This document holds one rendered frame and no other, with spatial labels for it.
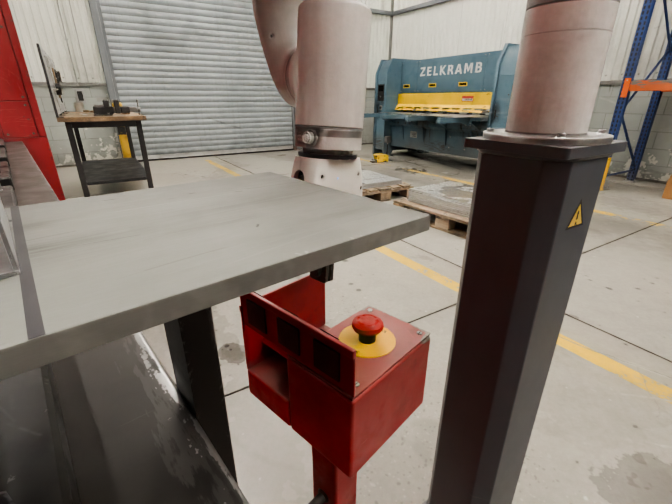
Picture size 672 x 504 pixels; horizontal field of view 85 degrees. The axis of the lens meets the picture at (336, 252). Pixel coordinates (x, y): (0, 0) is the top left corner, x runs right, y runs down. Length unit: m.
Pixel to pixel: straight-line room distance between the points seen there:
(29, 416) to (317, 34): 0.40
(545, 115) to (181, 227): 0.57
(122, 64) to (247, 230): 7.54
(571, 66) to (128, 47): 7.39
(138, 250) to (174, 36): 7.71
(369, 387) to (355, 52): 0.36
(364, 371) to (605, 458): 1.24
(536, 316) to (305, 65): 0.55
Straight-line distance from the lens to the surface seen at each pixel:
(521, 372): 0.79
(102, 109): 4.70
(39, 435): 0.26
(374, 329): 0.45
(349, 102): 0.45
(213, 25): 8.07
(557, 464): 1.51
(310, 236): 0.18
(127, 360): 0.34
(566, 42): 0.67
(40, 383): 0.29
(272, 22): 0.54
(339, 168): 0.46
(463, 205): 3.26
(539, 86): 0.67
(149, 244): 0.19
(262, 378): 0.55
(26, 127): 2.37
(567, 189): 0.66
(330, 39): 0.45
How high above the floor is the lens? 1.06
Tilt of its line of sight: 23 degrees down
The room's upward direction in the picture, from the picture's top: straight up
